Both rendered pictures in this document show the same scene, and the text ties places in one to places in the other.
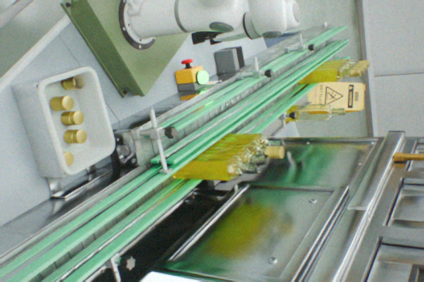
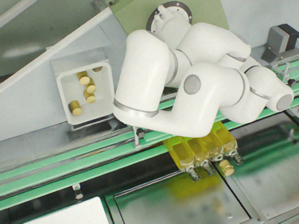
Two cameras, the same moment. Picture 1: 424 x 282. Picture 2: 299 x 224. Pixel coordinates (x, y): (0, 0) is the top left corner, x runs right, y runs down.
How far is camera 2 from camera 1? 0.78 m
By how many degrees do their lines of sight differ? 40
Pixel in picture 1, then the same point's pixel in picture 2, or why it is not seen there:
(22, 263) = (19, 174)
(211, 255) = (133, 211)
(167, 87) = not seen: hidden behind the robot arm
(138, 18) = (160, 32)
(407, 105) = not seen: outside the picture
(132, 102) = not seen: hidden behind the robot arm
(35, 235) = (35, 158)
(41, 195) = (62, 119)
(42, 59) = (79, 42)
